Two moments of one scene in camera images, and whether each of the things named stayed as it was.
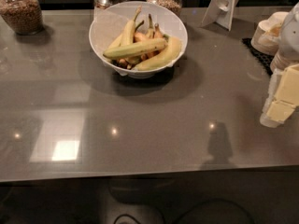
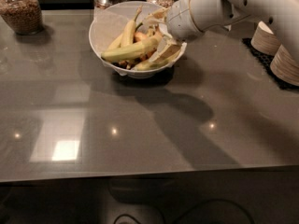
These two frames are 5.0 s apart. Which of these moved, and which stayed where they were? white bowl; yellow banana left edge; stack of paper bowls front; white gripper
Moved: white gripper
Stayed: yellow banana left edge; white bowl; stack of paper bowls front
